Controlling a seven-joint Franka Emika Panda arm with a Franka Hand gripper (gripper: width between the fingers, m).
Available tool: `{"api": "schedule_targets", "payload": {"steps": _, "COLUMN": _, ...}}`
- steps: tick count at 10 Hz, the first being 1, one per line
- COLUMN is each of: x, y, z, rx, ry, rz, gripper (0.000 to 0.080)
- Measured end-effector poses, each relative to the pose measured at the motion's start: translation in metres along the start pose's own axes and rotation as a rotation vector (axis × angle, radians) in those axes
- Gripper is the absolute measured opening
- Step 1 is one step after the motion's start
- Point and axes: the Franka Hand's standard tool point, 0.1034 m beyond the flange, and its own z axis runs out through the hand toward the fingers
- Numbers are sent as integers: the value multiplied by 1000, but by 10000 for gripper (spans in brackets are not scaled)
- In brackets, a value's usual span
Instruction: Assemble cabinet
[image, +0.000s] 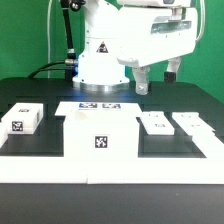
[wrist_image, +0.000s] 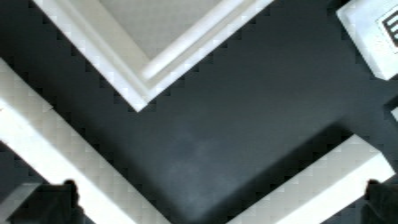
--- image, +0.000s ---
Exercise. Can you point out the white cabinet body box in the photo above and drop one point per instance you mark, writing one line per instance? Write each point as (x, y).
(100, 135)

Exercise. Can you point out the white door panel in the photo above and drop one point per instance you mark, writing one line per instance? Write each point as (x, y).
(155, 123)
(192, 124)

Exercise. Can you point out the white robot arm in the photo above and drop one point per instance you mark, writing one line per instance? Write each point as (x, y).
(98, 66)

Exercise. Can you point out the white U-shaped fence frame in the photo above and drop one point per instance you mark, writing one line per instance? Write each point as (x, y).
(39, 158)

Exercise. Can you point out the white cabinet top block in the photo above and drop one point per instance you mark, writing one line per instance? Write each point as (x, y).
(23, 118)

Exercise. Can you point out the white marker base plate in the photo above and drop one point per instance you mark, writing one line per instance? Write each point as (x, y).
(66, 107)

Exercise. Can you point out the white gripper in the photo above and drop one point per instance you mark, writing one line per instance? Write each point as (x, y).
(150, 35)

